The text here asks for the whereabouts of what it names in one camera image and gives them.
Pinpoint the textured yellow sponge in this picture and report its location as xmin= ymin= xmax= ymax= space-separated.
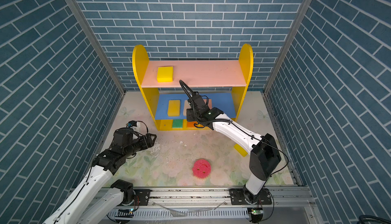
xmin=167 ymin=100 xmax=181 ymax=117

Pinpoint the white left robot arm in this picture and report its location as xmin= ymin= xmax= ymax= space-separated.
xmin=44 ymin=127 xmax=157 ymax=224

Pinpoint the yellow pink blue wooden shelf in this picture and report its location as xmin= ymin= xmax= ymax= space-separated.
xmin=132 ymin=44 xmax=254 ymax=131

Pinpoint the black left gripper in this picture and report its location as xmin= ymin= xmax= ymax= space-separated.
xmin=124 ymin=132 xmax=158 ymax=158

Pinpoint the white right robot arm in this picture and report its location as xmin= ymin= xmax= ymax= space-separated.
xmin=186 ymin=92 xmax=282 ymax=204

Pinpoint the aluminium left corner post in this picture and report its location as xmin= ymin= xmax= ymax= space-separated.
xmin=65 ymin=0 xmax=126 ymax=96

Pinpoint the beige sponge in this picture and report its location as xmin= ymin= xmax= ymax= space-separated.
xmin=183 ymin=101 xmax=191 ymax=117

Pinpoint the aluminium corner post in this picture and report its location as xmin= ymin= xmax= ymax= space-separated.
xmin=65 ymin=0 xmax=126 ymax=96
xmin=264 ymin=0 xmax=312 ymax=94

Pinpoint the orange sponge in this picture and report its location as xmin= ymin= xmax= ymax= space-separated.
xmin=186 ymin=122 xmax=196 ymax=128

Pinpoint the small yellow sponge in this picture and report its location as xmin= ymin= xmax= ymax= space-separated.
xmin=157 ymin=66 xmax=174 ymax=83
xmin=234 ymin=144 xmax=248 ymax=157

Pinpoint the pink rectangular sponge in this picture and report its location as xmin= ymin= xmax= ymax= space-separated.
xmin=205 ymin=99 xmax=213 ymax=110

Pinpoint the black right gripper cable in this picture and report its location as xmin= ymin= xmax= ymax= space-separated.
xmin=178 ymin=80 xmax=211 ymax=127

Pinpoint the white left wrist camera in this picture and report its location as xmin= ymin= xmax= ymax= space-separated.
xmin=126 ymin=120 xmax=149 ymax=133

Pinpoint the aluminium right corner post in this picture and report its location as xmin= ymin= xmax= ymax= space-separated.
xmin=264 ymin=0 xmax=312 ymax=94

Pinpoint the green sponge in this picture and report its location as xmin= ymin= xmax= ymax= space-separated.
xmin=172 ymin=119 xmax=183 ymax=128

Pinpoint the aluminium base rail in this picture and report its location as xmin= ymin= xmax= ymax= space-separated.
xmin=60 ymin=185 xmax=315 ymax=209

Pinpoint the pink round scrubber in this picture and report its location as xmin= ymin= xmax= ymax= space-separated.
xmin=192 ymin=159 xmax=211 ymax=179

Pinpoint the white perforated cable tray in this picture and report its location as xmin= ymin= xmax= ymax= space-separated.
xmin=108 ymin=208 xmax=249 ymax=221

